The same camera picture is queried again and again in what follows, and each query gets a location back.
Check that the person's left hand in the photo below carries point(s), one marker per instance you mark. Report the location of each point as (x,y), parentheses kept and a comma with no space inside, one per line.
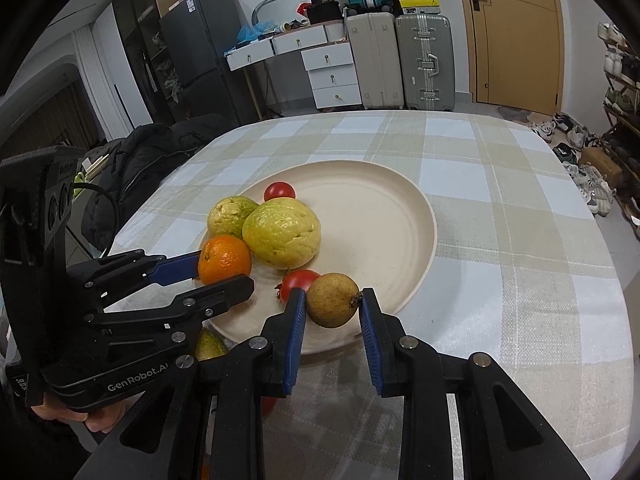
(100,417)

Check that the lime green object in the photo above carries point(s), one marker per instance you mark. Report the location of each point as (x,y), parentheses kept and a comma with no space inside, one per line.
(78,181)

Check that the white drawer cabinet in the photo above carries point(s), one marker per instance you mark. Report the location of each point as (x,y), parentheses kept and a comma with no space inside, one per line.
(332,77)

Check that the black puffer jacket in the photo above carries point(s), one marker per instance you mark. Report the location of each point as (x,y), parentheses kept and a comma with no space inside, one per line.
(145,170)

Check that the green guava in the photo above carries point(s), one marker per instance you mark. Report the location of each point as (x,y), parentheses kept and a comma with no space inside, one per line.
(210,346)

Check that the brown curtain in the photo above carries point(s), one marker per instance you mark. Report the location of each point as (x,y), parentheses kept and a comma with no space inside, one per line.
(55,120)

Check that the pile of white sneakers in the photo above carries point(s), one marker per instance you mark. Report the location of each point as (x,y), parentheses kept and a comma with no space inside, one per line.
(587,180)

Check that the smooth yellow guava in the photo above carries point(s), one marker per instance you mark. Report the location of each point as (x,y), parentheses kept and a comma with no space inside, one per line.
(227,215)

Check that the brown cardboard box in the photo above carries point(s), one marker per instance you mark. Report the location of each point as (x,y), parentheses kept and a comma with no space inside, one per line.
(600,165)

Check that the wrinkled yellow guava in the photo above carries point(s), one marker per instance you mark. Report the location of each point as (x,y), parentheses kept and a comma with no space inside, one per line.
(281,232)

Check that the cream round plate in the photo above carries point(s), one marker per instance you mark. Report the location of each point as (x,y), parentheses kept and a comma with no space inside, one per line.
(375,230)

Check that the large brown longan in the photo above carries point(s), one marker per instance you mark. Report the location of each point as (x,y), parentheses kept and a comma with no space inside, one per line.
(332,306)

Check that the dark glass wardrobe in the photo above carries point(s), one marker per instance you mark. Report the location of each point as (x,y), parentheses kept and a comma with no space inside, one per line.
(140,35)

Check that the dark grey refrigerator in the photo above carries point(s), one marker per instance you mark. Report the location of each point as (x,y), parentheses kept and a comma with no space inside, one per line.
(200,55)

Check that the blue plastic bag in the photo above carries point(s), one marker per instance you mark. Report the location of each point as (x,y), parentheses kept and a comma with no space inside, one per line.
(252,31)

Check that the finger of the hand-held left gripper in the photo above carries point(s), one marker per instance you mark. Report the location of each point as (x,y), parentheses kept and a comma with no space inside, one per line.
(220,295)
(175,267)

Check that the wooden door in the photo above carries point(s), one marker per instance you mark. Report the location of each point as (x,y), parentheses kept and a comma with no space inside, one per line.
(520,35)

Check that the oblong red tomato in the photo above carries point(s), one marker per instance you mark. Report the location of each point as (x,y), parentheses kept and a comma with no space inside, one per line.
(279,191)

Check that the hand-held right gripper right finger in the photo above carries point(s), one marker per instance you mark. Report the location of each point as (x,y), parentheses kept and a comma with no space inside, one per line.
(370,340)

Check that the grey arched frame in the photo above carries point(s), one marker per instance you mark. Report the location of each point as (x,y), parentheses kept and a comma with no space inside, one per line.
(262,2)

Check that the silver suitcase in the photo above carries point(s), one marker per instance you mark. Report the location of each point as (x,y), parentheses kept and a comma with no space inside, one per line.
(425,60)

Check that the shoe rack with shoes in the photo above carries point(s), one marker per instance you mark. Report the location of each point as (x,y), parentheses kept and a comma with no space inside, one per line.
(620,65)

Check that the white desk with drawers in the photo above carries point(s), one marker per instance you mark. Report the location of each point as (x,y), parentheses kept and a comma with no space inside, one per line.
(260,52)

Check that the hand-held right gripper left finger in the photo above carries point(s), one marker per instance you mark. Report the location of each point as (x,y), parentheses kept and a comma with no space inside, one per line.
(295,340)

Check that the yellow and black shoe box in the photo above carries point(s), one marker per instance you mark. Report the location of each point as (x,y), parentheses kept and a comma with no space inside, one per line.
(420,6)

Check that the beige suitcase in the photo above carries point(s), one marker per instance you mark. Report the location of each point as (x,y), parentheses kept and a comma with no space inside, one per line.
(375,60)

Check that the black bag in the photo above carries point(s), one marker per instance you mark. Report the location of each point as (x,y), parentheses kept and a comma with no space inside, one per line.
(324,12)

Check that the small orange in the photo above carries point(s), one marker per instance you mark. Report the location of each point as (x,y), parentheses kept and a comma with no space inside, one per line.
(224,259)

